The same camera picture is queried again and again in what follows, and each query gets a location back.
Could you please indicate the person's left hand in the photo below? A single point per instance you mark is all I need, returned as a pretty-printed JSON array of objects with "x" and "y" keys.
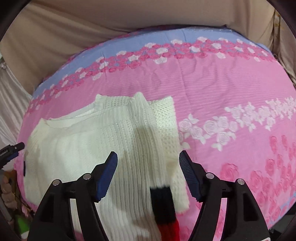
[{"x": 8, "y": 192}]

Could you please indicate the beige backdrop cloth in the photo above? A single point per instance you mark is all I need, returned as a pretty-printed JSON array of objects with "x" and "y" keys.
[{"x": 92, "y": 25}]

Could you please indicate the green object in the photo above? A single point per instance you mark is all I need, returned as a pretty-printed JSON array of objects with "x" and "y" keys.
[{"x": 23, "y": 226}]

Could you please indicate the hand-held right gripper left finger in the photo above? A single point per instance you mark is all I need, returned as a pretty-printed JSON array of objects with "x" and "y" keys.
[{"x": 107, "y": 176}]

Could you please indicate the pink floral bed sheet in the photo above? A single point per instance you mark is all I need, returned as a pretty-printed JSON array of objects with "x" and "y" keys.
[{"x": 231, "y": 88}]

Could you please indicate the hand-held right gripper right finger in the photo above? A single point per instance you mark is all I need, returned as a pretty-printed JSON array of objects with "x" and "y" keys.
[{"x": 189, "y": 176}]

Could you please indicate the white satin curtain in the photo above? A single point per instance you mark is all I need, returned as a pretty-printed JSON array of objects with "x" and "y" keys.
[{"x": 11, "y": 104}]

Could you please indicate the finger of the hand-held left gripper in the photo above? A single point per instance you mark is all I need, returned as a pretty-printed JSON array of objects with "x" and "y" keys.
[{"x": 12, "y": 149}]

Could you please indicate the white knit sweater colour blocks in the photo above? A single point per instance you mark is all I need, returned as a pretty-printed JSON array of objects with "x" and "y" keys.
[{"x": 92, "y": 148}]

